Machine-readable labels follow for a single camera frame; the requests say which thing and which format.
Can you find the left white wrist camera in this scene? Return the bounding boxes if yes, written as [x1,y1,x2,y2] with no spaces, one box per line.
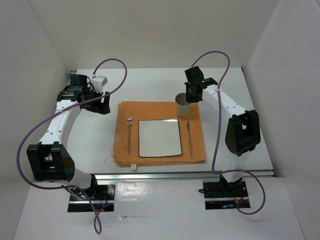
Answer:
[91,75,108,92]

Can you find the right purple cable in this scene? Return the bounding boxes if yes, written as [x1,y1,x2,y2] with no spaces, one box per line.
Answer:
[191,51,266,215]

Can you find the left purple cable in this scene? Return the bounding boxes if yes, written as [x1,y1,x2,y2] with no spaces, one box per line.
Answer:
[16,58,129,235]

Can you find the aluminium rail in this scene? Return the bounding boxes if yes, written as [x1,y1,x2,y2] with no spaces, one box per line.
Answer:
[39,69,275,183]

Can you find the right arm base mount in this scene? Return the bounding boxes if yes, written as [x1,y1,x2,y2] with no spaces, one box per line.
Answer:
[198,181,251,210]

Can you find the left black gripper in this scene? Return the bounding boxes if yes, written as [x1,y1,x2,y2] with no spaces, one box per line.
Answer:
[82,87,110,115]

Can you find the beige paper cup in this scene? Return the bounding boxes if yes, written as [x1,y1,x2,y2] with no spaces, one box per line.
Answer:
[175,92,191,118]

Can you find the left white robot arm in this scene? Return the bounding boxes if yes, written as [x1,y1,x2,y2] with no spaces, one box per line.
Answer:
[26,74,110,200]

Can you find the orange cloth placemat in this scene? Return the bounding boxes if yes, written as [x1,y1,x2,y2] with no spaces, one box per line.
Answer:
[113,101,206,167]

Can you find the purple cable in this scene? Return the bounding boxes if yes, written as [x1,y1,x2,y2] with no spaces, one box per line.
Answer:
[16,58,129,235]
[191,51,266,215]

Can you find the white square plate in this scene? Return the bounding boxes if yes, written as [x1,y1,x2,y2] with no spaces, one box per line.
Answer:
[138,117,182,158]

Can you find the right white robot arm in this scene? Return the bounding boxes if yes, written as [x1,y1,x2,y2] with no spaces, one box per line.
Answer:
[184,66,261,196]

